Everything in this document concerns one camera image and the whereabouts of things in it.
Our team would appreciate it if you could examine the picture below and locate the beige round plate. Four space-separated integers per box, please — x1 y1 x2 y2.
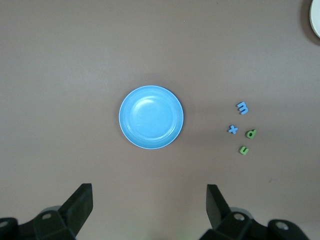
309 0 320 39

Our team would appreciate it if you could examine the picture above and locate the blue round plate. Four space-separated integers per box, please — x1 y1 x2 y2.
118 85 185 150

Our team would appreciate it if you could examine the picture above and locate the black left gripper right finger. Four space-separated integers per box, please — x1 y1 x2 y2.
199 184 310 240

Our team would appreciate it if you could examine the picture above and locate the brown table mat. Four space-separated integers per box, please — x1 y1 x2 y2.
0 0 320 240

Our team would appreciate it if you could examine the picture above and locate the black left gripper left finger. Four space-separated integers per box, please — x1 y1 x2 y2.
0 183 94 240

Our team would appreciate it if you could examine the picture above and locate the green lowercase letter p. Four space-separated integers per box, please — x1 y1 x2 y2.
245 128 258 140

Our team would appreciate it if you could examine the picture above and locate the blue lowercase letter m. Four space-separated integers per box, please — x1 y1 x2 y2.
235 101 250 116

